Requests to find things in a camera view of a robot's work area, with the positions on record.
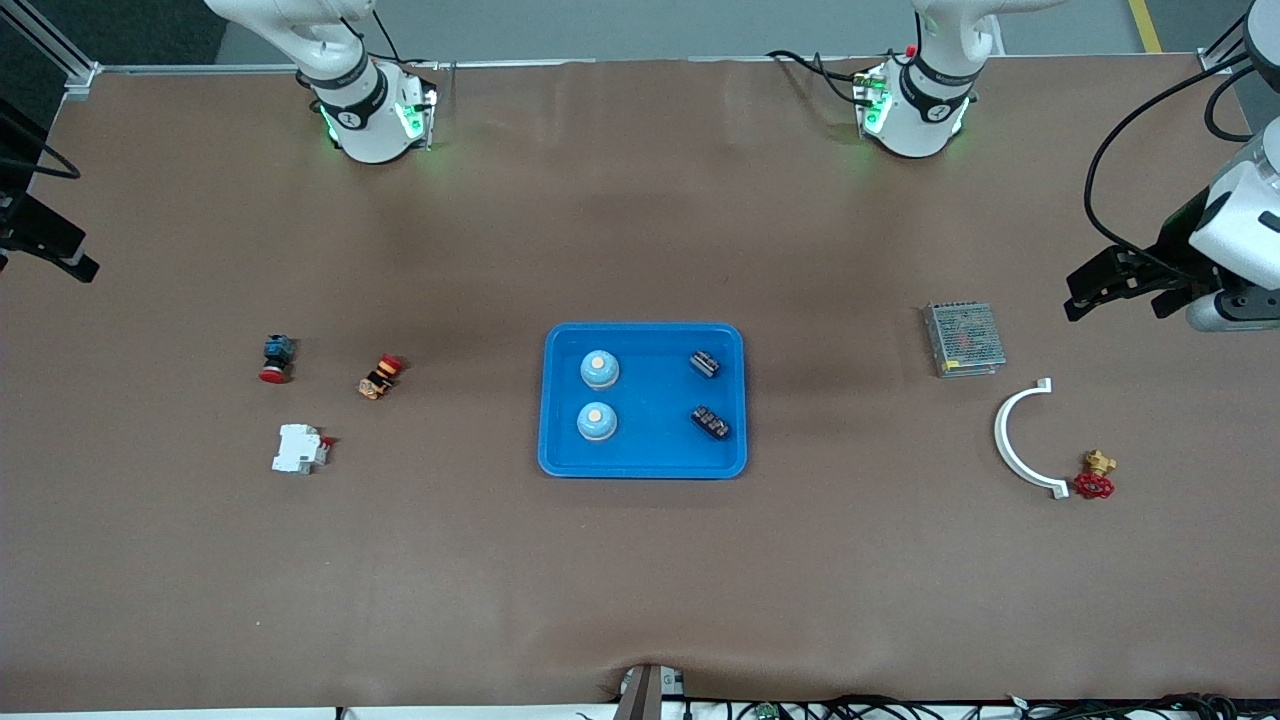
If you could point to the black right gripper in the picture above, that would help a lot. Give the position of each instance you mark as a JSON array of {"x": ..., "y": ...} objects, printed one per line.
[{"x": 22, "y": 218}]

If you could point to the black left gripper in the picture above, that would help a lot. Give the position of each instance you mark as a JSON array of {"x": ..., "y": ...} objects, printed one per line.
[{"x": 1172, "y": 247}]

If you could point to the small black connector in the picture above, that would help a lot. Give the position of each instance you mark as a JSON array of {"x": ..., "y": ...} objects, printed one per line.
[{"x": 705, "y": 364}]

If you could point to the blue service bell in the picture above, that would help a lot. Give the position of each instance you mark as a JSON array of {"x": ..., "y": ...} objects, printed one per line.
[
  {"x": 599, "y": 370},
  {"x": 596, "y": 423}
]

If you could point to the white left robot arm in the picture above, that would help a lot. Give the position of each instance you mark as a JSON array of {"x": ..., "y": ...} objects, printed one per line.
[{"x": 920, "y": 120}]

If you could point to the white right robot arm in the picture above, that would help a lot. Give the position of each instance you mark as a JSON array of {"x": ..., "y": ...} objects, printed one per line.
[{"x": 365, "y": 120}]

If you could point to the metal mesh power supply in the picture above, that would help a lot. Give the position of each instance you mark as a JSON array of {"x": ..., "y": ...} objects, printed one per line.
[{"x": 963, "y": 339}]

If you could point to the brass valve red handwheel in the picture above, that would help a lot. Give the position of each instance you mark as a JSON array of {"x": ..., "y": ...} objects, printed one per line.
[{"x": 1094, "y": 486}]

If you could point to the blue-bodied red push button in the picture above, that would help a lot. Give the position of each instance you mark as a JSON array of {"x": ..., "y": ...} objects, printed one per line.
[{"x": 277, "y": 358}]

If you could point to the white circuit breaker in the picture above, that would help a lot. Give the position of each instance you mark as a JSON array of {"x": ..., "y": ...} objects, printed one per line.
[{"x": 298, "y": 449}]

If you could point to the orange-bodied red emergency button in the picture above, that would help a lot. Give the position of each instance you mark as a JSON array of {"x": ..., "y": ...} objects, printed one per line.
[{"x": 380, "y": 376}]

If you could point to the blue plastic tray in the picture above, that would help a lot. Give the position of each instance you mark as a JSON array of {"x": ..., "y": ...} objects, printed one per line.
[{"x": 650, "y": 445}]

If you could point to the aluminium frame profile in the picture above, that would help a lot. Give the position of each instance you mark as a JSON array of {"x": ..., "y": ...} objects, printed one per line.
[
  {"x": 1213, "y": 62},
  {"x": 82, "y": 80}
]

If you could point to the white curved plastic bracket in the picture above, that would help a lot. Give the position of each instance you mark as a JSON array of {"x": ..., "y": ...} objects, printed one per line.
[{"x": 1000, "y": 435}]

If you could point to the silver table edge rail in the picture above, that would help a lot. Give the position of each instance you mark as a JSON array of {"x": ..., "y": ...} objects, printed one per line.
[{"x": 200, "y": 68}]

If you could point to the grey metal camera post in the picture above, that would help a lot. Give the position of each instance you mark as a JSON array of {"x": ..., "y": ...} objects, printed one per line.
[{"x": 640, "y": 695}]

